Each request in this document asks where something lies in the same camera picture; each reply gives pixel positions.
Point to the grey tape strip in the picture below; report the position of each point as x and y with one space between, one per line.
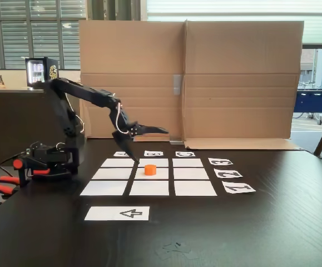
177 84

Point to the black mini fridge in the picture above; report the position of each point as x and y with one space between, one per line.
38 72

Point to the paper sheet with arrow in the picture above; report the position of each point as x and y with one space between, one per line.
105 213

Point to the brown cardboard screen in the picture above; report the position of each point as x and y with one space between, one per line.
233 83

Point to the paper sheet number 2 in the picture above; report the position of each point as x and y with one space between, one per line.
228 173

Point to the paper sheet letter A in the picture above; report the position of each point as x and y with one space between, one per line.
119 154

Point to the paper sheet letter C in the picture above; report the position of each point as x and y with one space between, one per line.
185 154

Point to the dark brown counter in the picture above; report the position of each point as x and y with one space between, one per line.
16 125

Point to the white nine-square paper grid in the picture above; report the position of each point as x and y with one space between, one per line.
113 187

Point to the round orange token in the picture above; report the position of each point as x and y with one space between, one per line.
150 170

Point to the black and orange clamp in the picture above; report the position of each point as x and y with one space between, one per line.
7 189

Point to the paper sheet number 3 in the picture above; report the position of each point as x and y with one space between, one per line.
220 161

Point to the window with grey blinds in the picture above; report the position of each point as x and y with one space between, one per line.
24 30

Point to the paper sheet letter B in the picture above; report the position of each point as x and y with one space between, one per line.
153 153

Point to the paper sheet number 1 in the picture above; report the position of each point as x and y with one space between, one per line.
238 188

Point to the crumpled clear tape piece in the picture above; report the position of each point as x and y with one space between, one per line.
176 250

